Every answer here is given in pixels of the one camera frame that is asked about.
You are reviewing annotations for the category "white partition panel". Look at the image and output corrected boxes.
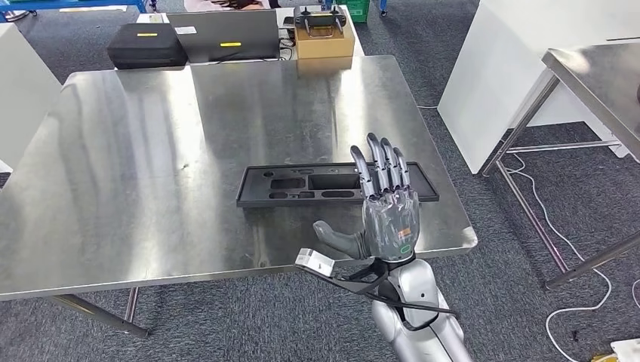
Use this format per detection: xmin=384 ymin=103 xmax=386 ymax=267
xmin=437 ymin=0 xmax=640 ymax=176
xmin=0 ymin=22 xmax=63 ymax=173

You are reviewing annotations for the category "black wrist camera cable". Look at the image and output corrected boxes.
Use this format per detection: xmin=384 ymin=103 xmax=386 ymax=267
xmin=372 ymin=279 xmax=458 ymax=333

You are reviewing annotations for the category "stainless steel workbench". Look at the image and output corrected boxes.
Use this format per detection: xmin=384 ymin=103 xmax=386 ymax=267
xmin=0 ymin=54 xmax=478 ymax=339

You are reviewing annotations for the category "green plastic crate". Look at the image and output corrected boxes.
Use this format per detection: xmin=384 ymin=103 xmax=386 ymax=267
xmin=345 ymin=0 xmax=372 ymax=23

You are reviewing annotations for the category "blue metal shelf rack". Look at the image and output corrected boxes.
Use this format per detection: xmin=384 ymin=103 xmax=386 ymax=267
xmin=0 ymin=0 xmax=150 ymax=23

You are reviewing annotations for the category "stainless steel table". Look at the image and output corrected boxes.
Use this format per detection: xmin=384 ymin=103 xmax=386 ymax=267
xmin=482 ymin=42 xmax=640 ymax=291

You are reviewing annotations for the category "long black plastic trim part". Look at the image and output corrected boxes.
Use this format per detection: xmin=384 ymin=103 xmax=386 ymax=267
xmin=235 ymin=161 xmax=441 ymax=209

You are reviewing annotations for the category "grey laptop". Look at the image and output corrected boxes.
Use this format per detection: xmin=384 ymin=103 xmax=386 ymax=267
xmin=166 ymin=8 xmax=281 ymax=65

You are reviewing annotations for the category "brown cardboard box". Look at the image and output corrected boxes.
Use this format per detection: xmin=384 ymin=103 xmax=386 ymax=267
xmin=294 ymin=22 xmax=357 ymax=61

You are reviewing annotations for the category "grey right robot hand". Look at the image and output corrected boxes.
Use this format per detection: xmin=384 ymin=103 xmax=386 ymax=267
xmin=312 ymin=132 xmax=421 ymax=263

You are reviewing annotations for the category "black remote controller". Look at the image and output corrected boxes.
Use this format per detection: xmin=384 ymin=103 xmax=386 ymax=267
xmin=292 ymin=5 xmax=349 ymax=38

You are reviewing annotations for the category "white power strip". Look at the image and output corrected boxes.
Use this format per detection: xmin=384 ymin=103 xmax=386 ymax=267
xmin=610 ymin=339 xmax=640 ymax=362

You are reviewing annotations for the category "person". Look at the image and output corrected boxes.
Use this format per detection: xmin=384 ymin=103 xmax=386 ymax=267
xmin=183 ymin=0 xmax=282 ymax=14

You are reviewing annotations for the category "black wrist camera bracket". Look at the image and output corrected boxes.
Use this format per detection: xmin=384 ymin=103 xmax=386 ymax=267
xmin=294 ymin=257 xmax=401 ymax=296

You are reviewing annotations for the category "black hard case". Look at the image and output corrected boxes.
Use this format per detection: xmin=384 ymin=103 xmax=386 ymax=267
xmin=106 ymin=22 xmax=189 ymax=71

